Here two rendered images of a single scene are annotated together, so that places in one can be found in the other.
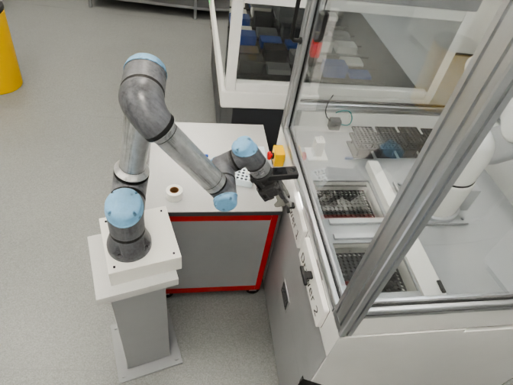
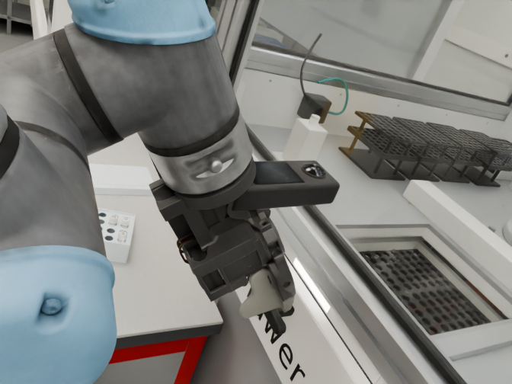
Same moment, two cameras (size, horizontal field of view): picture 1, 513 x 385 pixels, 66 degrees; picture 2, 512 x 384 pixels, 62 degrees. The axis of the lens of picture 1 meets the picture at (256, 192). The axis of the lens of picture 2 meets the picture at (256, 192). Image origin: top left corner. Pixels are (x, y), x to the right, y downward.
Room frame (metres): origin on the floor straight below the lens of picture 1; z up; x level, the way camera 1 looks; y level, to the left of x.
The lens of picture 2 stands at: (0.74, 0.06, 1.25)
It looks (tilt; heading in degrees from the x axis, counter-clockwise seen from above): 28 degrees down; 339
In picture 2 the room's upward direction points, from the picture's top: 21 degrees clockwise
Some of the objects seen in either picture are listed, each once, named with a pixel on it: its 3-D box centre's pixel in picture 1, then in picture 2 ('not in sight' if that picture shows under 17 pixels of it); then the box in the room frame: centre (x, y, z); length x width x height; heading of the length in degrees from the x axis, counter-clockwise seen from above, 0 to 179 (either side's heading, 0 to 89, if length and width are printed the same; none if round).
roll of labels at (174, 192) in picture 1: (174, 192); not in sight; (1.14, 0.34, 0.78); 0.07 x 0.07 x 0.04
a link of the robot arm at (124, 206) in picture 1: (125, 212); not in sight; (0.81, 0.41, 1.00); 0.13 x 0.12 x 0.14; 14
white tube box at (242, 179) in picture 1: (240, 176); (91, 232); (1.32, 0.08, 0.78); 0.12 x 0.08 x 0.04; 87
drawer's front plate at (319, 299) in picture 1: (312, 279); not in sight; (0.78, -0.24, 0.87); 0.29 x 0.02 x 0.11; 15
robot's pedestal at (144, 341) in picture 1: (140, 307); not in sight; (0.81, 0.41, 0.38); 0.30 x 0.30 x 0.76; 29
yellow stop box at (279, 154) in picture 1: (277, 155); not in sight; (1.40, -0.06, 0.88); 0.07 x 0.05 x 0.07; 15
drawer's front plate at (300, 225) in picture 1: (295, 211); (286, 321); (1.08, -0.16, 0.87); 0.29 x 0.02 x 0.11; 15
